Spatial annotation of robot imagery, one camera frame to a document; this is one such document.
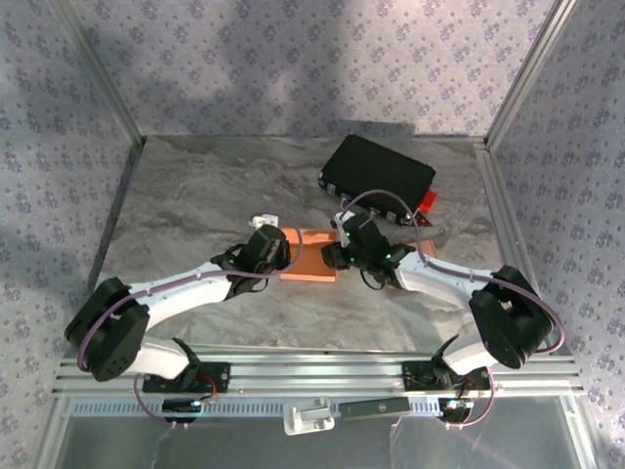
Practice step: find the white plastic bracket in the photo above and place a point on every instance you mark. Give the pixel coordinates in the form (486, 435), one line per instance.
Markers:
(307, 420)

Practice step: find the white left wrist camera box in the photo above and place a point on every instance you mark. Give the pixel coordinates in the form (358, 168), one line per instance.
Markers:
(266, 220)

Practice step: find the aluminium table side rail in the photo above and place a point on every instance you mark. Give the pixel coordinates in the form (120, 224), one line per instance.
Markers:
(505, 220)
(117, 220)

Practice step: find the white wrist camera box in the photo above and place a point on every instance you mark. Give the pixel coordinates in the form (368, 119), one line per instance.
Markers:
(266, 220)
(344, 222)

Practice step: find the grey metal shelf panel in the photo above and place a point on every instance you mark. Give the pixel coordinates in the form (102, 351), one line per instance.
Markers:
(244, 449)

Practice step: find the black flat bar device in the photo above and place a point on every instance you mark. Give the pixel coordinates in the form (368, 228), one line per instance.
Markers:
(376, 409)

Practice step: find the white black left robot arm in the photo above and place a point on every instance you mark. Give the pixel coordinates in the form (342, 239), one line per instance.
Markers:
(180, 293)

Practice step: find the black red warning triangle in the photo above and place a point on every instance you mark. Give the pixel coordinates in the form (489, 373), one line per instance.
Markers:
(421, 222)

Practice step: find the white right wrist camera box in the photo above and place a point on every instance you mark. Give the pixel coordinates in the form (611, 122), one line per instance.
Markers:
(344, 222)

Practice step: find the aluminium corner post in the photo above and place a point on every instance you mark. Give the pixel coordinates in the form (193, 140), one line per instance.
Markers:
(100, 73)
(527, 73)

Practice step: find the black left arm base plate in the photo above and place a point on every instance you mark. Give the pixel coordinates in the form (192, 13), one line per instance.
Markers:
(220, 376)

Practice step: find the black carrying case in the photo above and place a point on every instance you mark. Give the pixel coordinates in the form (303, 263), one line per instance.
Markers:
(381, 166)

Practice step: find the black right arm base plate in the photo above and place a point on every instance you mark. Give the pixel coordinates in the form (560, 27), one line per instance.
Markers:
(415, 378)

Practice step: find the small red block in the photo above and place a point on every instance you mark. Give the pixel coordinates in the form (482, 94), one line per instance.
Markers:
(430, 200)

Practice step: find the small black circuit board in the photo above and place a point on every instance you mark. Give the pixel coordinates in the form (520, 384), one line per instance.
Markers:
(454, 408)
(180, 406)

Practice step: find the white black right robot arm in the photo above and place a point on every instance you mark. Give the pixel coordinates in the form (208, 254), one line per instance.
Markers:
(439, 283)

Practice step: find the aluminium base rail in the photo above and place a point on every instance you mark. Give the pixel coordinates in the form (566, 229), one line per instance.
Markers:
(317, 376)

